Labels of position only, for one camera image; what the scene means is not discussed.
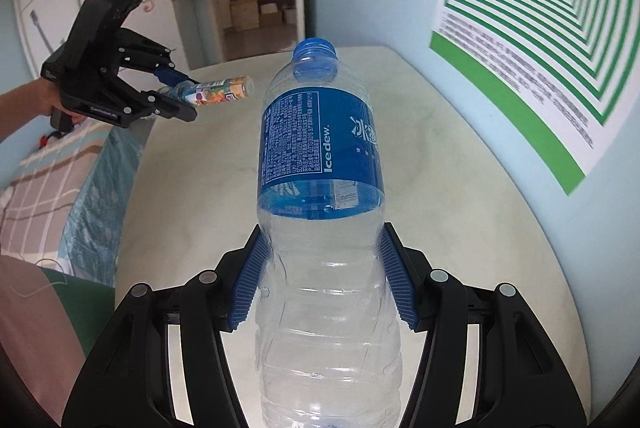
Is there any light blue bed sheet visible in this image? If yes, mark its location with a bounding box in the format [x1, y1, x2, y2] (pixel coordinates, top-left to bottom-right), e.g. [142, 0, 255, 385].
[57, 118, 151, 286]

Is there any small clear plastic bottle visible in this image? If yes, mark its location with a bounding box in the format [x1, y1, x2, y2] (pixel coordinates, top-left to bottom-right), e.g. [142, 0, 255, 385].
[156, 77, 254, 107]

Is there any person's left hand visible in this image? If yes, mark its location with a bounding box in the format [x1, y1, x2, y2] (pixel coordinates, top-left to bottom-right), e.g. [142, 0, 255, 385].
[31, 80, 62, 115]

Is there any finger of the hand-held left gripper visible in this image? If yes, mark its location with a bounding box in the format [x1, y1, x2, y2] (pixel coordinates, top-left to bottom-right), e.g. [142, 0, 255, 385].
[100, 71, 199, 129]
[117, 27, 191, 86]

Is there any cardboard box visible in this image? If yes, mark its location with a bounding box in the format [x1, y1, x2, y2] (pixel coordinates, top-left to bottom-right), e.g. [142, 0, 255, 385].
[260, 2, 297, 27]

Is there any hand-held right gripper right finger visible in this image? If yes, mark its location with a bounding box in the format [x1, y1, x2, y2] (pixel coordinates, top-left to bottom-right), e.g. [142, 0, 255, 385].
[380, 223, 586, 428]

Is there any blue label plastic bottle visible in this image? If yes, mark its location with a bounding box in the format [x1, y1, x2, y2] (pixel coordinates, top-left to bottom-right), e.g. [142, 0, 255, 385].
[255, 37, 403, 428]

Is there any green striped wall poster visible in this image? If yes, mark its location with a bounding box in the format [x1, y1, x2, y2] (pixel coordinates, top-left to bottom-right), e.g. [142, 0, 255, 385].
[430, 0, 640, 198]

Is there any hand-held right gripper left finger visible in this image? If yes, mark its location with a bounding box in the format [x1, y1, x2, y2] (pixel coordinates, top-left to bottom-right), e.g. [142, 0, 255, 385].
[62, 225, 273, 428]

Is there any person's left forearm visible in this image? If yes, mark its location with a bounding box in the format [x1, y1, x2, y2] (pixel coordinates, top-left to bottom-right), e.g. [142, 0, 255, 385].
[0, 87, 41, 144]

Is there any person's pink trouser leg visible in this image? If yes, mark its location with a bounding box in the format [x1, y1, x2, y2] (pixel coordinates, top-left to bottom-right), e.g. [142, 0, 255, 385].
[0, 253, 88, 414]

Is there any green cloth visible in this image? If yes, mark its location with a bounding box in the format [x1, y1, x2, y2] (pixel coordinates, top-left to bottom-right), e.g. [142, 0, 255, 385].
[40, 264, 117, 351]

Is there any plaid blanket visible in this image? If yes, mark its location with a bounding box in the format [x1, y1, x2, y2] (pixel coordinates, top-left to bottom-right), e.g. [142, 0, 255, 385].
[0, 125, 107, 259]

